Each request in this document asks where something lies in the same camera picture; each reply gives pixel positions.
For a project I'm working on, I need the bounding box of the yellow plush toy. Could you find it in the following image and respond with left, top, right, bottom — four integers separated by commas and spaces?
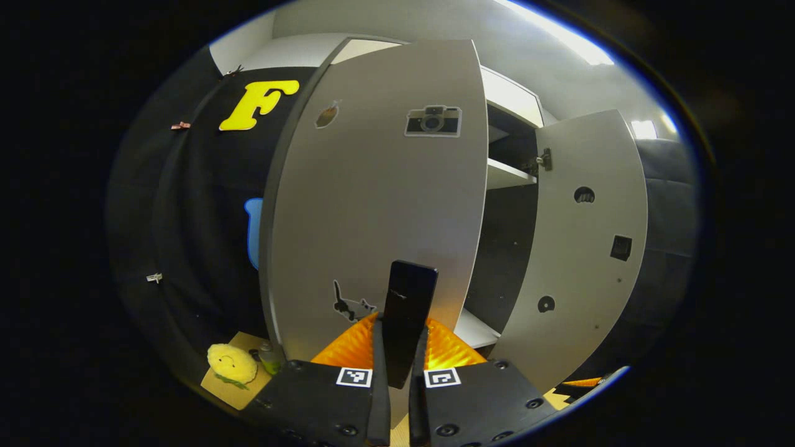
207, 343, 258, 391

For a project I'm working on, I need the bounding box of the white cabinet shelf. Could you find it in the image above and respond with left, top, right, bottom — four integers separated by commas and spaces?
453, 309, 501, 350
486, 157, 538, 191

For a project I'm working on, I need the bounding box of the grey cabinet door camera sticker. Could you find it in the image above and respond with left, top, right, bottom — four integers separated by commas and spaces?
259, 38, 489, 376

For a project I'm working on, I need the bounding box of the green drink bottle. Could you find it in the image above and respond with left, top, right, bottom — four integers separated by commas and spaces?
258, 340, 285, 376

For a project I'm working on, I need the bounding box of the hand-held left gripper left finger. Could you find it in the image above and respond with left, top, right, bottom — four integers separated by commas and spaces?
245, 312, 392, 447

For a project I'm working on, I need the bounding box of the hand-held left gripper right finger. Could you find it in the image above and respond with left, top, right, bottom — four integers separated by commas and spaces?
408, 317, 560, 447

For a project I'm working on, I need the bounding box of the black door handle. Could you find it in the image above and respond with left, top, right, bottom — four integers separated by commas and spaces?
380, 260, 439, 391

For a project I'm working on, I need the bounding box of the grey double-door shoe cabinet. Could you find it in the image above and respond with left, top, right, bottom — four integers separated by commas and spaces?
259, 34, 648, 398

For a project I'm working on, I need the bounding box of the grey cabinet door headphone sticker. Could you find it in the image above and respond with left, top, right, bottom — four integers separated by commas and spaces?
491, 109, 648, 395

